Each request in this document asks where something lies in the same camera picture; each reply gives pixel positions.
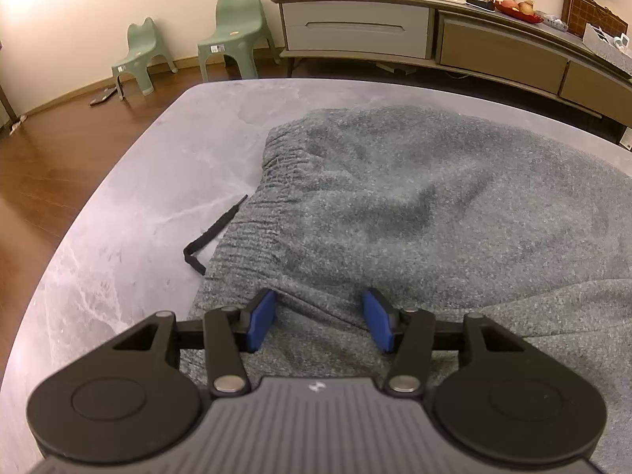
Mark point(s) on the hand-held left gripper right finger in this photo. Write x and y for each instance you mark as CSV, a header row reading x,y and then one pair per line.
x,y
377,318

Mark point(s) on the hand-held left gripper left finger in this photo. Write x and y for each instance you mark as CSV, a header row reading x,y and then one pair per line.
x,y
260,318

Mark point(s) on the grey pants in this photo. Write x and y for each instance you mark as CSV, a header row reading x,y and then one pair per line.
x,y
419,207

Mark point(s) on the dark flat floor item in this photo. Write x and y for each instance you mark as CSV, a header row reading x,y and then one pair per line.
x,y
103,96

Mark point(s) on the long low tv cabinet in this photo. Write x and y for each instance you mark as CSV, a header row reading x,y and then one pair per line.
x,y
355,29

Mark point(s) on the green plastic child chair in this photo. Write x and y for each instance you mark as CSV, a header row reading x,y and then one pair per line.
x,y
237,24
140,52

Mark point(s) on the small white floor box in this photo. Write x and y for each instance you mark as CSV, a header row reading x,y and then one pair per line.
x,y
627,139

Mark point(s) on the small light floor item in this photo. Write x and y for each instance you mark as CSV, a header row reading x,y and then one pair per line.
x,y
18,124

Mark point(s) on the red fruit bowl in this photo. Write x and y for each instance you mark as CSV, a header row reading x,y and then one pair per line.
x,y
518,9

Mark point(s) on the grey storage box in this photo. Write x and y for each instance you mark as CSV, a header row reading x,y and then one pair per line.
x,y
610,52

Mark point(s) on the small white device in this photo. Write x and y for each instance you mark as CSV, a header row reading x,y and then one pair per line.
x,y
622,44

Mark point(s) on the wooden board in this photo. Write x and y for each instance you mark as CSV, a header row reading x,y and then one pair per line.
x,y
587,10

